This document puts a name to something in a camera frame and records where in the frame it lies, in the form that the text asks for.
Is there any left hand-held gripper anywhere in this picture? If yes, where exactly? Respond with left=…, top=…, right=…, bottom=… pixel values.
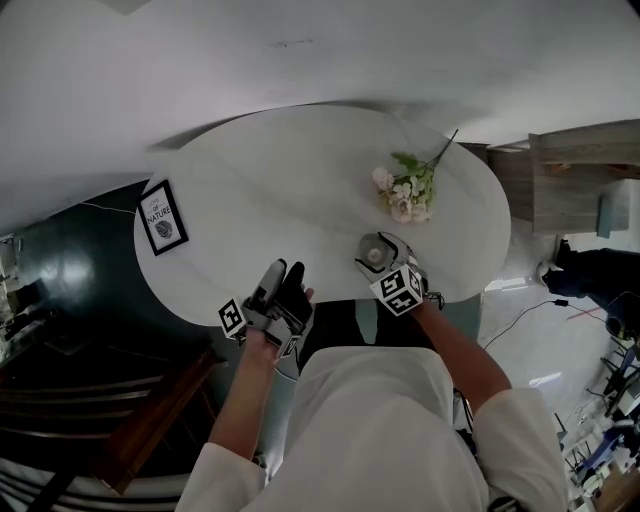
left=217, top=259, right=315, bottom=359

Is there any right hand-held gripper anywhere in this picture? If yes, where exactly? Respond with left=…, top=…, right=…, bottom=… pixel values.
left=354, top=232, right=429, bottom=319

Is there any person's right forearm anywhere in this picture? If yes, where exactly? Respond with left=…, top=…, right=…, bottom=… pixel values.
left=412, top=299, right=514, bottom=416

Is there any person's left forearm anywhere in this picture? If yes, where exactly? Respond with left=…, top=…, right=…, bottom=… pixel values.
left=207, top=349, right=279, bottom=464

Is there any white oval table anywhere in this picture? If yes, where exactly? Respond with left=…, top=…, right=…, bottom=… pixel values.
left=133, top=103, right=512, bottom=331

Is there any person's left hand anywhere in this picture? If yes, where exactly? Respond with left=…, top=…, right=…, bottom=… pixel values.
left=247, top=329, right=280, bottom=369

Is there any pink artificial flower bouquet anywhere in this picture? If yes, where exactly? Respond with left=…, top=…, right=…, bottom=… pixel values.
left=371, top=128, right=460, bottom=225

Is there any black framed picture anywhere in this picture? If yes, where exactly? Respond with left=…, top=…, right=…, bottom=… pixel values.
left=137, top=178, right=190, bottom=257

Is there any person's white shirt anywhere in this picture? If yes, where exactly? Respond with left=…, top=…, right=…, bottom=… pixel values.
left=174, top=345, right=569, bottom=512

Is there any grey wooden shelf cabinet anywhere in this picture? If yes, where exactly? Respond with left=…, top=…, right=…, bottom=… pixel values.
left=487, top=118, right=640, bottom=237

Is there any dark wooden stair railing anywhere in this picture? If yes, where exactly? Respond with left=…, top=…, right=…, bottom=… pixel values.
left=0, top=344, right=229, bottom=496

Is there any grey-blue bin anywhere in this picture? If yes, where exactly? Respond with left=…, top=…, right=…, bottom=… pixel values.
left=597, top=179, right=629, bottom=239

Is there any black floor cable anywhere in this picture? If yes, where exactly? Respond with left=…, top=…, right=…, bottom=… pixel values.
left=482, top=298, right=571, bottom=351

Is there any white floor cable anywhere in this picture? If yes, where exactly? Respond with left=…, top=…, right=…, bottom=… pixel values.
left=82, top=201, right=139, bottom=216

